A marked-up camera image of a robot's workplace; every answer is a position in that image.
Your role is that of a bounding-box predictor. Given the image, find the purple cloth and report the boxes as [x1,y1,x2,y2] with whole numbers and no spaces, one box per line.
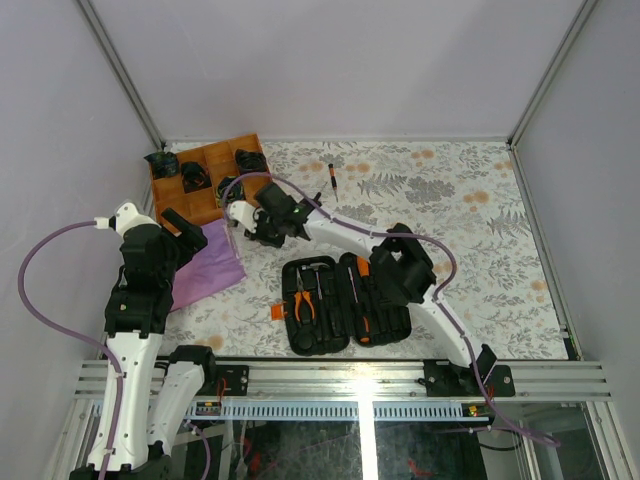
[170,219,246,313]

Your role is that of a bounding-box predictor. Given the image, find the claw hammer black handle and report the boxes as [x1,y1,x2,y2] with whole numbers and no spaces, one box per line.
[301,262,329,301]

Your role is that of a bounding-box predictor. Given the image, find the orange black needle-nose pliers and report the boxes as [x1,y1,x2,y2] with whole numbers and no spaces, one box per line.
[294,269,316,325]

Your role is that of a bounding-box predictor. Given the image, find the black plastic tool case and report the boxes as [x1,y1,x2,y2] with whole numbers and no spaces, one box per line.
[281,253,412,356]

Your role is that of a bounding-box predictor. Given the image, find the long orange black screwdriver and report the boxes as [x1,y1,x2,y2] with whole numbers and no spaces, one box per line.
[348,256,371,304]

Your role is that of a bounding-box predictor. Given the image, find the thick orange black screwdriver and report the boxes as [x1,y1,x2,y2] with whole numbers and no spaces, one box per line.
[356,302,370,344]

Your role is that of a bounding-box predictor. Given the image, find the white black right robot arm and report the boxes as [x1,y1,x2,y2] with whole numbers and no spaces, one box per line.
[227,182,497,395]

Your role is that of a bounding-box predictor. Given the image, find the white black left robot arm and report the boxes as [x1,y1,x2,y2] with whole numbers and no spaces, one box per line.
[69,202,219,479]

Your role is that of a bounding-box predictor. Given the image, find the orange wooden compartment tray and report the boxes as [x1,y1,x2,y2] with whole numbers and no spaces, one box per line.
[150,133,263,233]

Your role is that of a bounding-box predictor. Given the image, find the dark rolled tape far left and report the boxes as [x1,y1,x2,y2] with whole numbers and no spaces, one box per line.
[144,151,180,180]

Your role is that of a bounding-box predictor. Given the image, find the orange case latch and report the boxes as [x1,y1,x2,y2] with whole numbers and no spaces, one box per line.
[271,303,287,321]

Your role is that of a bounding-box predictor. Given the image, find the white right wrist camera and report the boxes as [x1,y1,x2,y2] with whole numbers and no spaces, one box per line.
[226,200,258,233]

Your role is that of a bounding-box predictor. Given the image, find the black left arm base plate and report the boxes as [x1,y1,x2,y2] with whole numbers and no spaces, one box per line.
[198,364,250,398]

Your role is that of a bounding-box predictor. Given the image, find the grey slotted cable duct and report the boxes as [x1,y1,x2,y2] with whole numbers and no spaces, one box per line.
[185,399,489,423]

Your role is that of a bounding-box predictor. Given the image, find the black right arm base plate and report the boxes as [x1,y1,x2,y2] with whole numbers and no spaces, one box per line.
[423,360,516,398]

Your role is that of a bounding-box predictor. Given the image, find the aluminium front rail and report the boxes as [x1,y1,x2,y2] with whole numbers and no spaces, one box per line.
[74,357,614,403]

